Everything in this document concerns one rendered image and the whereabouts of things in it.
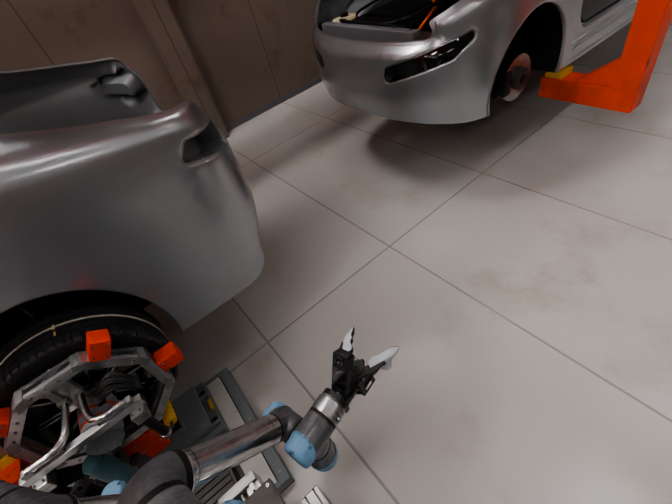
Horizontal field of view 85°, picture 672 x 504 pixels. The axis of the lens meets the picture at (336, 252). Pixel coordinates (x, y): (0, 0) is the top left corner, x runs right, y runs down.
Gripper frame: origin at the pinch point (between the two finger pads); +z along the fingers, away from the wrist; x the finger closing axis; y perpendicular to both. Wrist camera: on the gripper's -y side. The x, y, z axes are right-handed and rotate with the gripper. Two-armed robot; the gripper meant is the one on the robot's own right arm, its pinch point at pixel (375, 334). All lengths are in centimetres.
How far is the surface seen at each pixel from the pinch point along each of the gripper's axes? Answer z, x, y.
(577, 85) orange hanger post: 284, -14, 55
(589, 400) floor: 76, 44, 130
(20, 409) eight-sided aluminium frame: -77, -100, 1
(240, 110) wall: 269, -430, 46
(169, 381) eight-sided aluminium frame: -42, -94, 35
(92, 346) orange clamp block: -49, -91, -4
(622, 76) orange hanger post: 276, 14, 48
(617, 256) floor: 184, 37, 129
